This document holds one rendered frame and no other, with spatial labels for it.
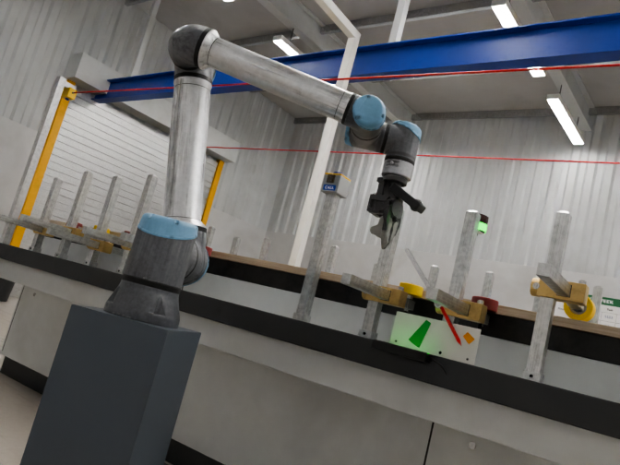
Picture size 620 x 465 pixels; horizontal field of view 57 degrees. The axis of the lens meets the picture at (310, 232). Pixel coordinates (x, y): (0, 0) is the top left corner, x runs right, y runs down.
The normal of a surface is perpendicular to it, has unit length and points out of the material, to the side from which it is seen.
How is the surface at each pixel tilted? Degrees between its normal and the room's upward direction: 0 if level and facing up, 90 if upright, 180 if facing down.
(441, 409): 90
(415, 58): 90
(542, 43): 90
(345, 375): 90
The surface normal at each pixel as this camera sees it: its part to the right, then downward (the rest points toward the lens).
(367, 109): 0.06, -0.13
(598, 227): -0.59, -0.28
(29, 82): 0.77, 0.10
